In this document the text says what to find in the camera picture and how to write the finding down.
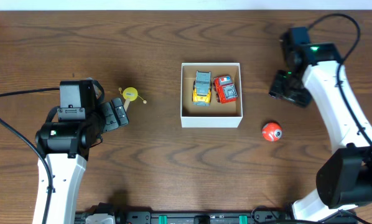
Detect red toy fire truck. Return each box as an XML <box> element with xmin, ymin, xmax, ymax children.
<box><xmin>213</xmin><ymin>75</ymin><xmax>238</xmax><ymax>104</ymax></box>

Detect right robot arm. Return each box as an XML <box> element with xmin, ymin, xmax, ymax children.
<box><xmin>269</xmin><ymin>40</ymin><xmax>372</xmax><ymax>222</ymax></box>

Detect yellow wooden rattle drum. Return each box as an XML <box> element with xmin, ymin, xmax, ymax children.
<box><xmin>118</xmin><ymin>87</ymin><xmax>147</xmax><ymax>111</ymax></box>

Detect yellow grey toy dump truck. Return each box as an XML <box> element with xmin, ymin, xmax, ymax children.
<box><xmin>192</xmin><ymin>71</ymin><xmax>212</xmax><ymax>106</ymax></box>

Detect orange toy ball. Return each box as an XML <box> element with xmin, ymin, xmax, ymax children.
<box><xmin>261</xmin><ymin>122</ymin><xmax>282</xmax><ymax>142</ymax></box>

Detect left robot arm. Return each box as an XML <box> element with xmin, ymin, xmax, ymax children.
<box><xmin>33</xmin><ymin>96</ymin><xmax>131</xmax><ymax>223</ymax></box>

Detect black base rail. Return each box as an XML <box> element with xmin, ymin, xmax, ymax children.
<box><xmin>75</xmin><ymin>203</ymin><xmax>372</xmax><ymax>224</ymax></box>

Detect white cardboard box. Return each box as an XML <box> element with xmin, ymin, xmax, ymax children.
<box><xmin>180</xmin><ymin>63</ymin><xmax>243</xmax><ymax>128</ymax></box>

